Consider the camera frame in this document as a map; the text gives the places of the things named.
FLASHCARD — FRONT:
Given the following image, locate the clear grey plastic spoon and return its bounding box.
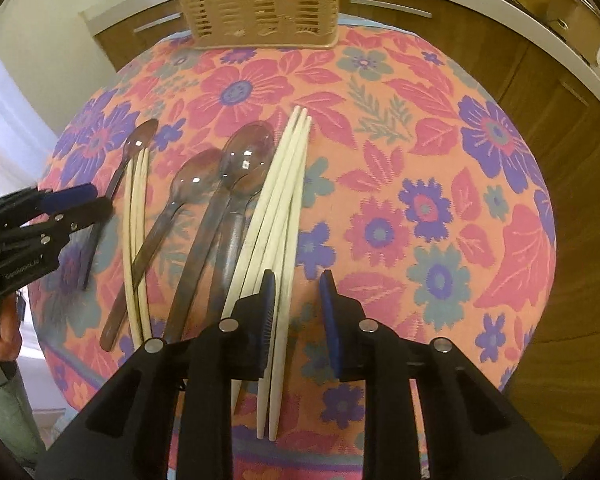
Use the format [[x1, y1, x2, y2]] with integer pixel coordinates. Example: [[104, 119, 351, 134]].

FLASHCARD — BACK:
[[163, 120, 275, 344]]

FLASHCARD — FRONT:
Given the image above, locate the person left hand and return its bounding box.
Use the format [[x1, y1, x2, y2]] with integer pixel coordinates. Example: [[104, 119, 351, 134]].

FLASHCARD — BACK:
[[0, 294, 22, 362]]

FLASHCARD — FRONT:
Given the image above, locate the floral orange tablecloth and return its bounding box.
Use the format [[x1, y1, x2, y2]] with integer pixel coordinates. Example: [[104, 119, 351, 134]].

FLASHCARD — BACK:
[[26, 22, 558, 480]]

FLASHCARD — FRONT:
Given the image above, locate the beige plastic utensil basket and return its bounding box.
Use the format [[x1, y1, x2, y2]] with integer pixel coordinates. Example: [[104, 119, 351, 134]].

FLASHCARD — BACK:
[[178, 0, 339, 50]]

